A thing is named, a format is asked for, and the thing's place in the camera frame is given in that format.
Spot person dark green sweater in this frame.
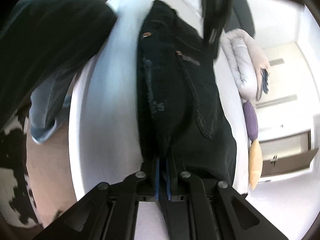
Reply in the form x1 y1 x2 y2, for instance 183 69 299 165
1 0 117 126

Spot black denim pants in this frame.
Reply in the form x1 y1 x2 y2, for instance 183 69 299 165
135 0 238 240

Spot purple cushion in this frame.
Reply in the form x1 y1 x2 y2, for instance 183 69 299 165
243 100 258 141

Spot brown wooden door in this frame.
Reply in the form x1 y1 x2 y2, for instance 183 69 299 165
261 148 319 177

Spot yellow cushion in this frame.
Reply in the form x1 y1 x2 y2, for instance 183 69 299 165
248 139 263 190

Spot cream wardrobe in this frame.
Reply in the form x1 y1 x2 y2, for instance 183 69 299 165
255 42 318 140

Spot person blue jeans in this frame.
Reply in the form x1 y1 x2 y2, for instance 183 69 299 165
29 70 77 144

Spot cow pattern rug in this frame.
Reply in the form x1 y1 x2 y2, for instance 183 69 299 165
1 114 41 229

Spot white bed mattress sheet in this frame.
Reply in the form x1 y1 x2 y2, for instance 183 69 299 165
69 0 248 239

